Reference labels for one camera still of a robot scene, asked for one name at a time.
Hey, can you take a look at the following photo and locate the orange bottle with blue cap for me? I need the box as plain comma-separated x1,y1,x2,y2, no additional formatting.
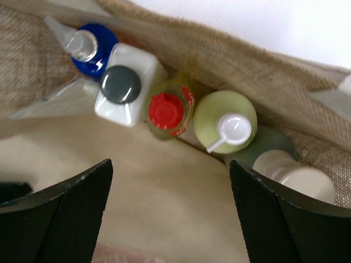
71,23,119,79

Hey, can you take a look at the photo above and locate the light green lotion bottle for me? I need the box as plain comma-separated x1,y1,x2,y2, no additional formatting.
193,90,258,154

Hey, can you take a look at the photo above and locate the yellow bottle with red cap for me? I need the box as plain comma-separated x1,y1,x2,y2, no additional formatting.
146,72,195,141

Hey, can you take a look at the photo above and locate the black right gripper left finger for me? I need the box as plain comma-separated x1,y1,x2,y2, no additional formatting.
1,159,113,262

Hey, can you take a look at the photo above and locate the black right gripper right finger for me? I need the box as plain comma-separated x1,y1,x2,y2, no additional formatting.
230,161,350,262

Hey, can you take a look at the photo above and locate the white bottle with grey cap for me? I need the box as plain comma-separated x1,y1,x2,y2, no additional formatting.
94,43,168,128

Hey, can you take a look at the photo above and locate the burlap canvas tote bag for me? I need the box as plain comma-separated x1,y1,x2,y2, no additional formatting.
1,1,350,262

